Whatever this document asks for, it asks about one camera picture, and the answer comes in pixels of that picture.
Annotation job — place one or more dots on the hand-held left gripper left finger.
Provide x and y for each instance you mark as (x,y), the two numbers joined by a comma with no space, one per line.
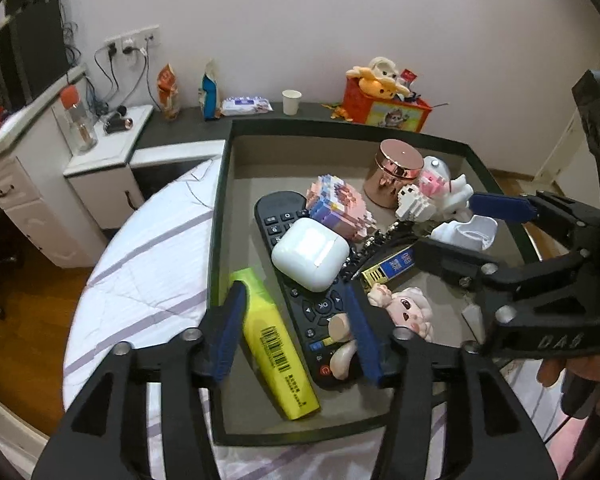
(227,330)

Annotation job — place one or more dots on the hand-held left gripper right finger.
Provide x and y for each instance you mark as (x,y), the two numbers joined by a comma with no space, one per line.
(365,330)

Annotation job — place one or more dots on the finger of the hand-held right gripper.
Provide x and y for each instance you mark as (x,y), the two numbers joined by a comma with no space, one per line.
(450,260)
(495,206)

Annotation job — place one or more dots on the white figurine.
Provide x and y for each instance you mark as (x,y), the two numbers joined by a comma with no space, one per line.
(460,192)

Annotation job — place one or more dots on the pink doll figure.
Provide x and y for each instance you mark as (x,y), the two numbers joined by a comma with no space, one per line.
(410,307)

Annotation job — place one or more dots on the yellow highlighter marker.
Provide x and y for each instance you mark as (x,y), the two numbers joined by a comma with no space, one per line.
(275,350)

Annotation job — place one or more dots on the small blue yellow box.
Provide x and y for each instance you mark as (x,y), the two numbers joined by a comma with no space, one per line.
(395,265)

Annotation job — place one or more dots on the black remote control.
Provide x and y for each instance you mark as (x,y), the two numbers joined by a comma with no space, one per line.
(310,310)

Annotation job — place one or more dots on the white charger adapter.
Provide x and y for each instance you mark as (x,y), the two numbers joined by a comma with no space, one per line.
(472,320)

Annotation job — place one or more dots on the pink white block pig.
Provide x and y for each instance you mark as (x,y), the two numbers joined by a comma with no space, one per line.
(432,182)

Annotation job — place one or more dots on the white earbuds case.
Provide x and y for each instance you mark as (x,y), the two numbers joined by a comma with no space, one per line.
(307,250)

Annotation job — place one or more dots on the rose gold jar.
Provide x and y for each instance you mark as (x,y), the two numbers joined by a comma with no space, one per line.
(390,175)

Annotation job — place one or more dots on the pink purple block toy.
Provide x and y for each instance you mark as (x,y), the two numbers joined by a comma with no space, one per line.
(340,210)

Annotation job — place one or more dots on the pink box with black rim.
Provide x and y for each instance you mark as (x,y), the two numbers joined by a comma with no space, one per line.
(260,160)

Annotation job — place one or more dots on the person's right hand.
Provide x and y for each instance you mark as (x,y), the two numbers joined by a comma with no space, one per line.
(585,370)

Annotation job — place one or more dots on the white door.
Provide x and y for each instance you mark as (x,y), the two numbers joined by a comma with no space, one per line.
(555,150)

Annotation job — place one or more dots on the red toy crate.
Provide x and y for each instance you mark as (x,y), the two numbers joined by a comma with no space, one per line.
(390,115)

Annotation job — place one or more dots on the yellow white plush toy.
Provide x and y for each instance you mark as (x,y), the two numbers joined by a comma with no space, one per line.
(377,82)

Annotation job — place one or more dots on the small orange toy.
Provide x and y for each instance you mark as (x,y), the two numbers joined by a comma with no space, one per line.
(340,112)

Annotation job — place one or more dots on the white low cabinet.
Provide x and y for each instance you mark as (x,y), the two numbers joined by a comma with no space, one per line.
(100,185)

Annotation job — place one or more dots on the dark-topped low bench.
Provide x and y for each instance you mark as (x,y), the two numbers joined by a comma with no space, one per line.
(180,127)

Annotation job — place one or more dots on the white desk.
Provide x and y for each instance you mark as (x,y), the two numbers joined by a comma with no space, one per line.
(35,220)

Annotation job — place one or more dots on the white paper cup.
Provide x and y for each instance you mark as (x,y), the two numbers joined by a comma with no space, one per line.
(291,103)

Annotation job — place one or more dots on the wet wipes pack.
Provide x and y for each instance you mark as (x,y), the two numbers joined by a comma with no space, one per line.
(246,105)

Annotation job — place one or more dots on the black cylindrical hair tool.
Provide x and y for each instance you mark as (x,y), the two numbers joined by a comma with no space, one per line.
(117,122)

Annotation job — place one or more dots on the blue white bag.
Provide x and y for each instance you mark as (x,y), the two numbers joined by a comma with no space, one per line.
(210,92)

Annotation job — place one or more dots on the orange snack bag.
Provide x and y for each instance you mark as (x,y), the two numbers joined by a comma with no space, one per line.
(169,90)

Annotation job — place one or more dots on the clear bottle with orange lid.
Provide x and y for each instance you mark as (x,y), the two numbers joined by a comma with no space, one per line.
(80,125)

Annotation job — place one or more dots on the black computer monitor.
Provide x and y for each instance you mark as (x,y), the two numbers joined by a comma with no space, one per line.
(35,50)

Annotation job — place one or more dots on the white wall socket strip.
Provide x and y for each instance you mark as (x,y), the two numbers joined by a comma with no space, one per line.
(130,39)

